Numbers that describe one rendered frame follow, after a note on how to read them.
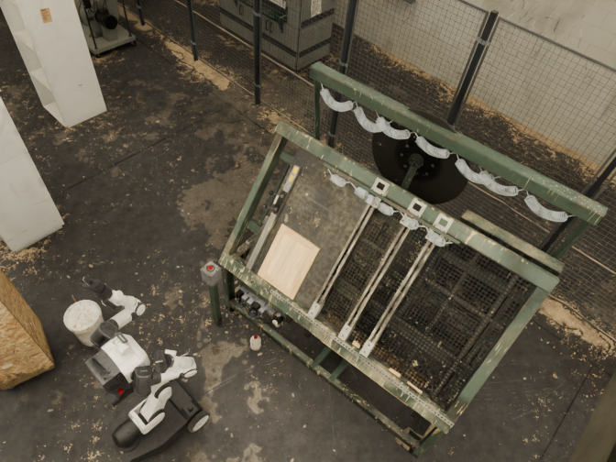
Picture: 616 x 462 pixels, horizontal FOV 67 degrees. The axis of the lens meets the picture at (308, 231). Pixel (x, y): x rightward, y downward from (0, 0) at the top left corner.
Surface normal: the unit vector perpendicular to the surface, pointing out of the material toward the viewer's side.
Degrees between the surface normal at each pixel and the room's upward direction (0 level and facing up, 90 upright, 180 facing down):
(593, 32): 90
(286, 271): 53
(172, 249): 0
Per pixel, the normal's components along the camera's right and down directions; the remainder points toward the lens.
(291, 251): -0.43, 0.09
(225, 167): 0.08, -0.62
